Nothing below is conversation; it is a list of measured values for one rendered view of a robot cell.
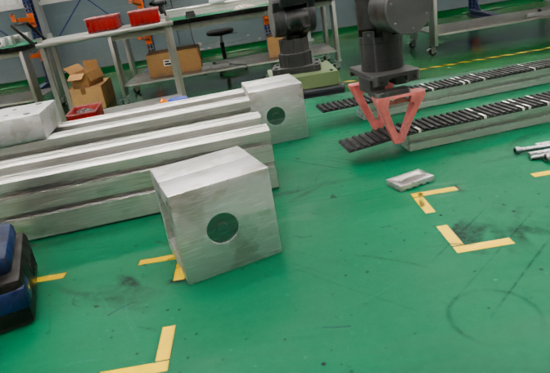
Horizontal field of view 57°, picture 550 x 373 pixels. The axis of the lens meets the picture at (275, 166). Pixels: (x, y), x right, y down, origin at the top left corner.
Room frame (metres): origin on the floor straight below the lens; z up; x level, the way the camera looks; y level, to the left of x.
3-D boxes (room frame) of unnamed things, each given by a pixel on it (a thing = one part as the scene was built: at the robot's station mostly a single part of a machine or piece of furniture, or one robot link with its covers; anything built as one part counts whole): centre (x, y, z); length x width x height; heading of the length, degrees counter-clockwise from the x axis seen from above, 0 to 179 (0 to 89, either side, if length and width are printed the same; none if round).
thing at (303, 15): (1.25, -0.10, 0.93); 0.09 x 0.05 x 0.10; 7
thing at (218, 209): (0.49, 0.07, 0.83); 0.11 x 0.10 x 0.10; 20
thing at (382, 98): (0.66, -0.17, 0.85); 0.07 x 0.07 x 0.09; 7
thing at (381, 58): (0.69, -0.17, 0.92); 0.10 x 0.07 x 0.07; 7
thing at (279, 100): (0.88, -0.01, 0.83); 0.12 x 0.09 x 0.10; 7
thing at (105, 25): (3.78, 1.07, 0.50); 1.03 x 0.55 x 1.01; 103
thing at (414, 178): (0.57, -0.16, 0.78); 0.05 x 0.03 x 0.01; 110
